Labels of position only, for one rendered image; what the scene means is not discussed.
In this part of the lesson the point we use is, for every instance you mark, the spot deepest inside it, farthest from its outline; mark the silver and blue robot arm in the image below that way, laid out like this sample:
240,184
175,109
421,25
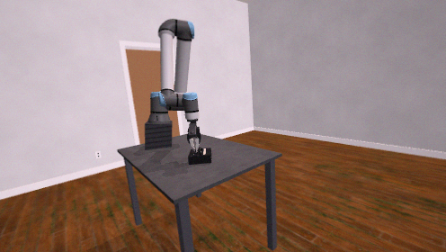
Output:
174,95

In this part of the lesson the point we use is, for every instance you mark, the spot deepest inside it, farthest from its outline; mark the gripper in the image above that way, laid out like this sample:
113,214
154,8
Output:
198,137

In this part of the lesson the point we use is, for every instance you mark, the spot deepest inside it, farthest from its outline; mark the dark grey lighting desk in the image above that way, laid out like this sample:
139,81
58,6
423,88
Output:
202,156

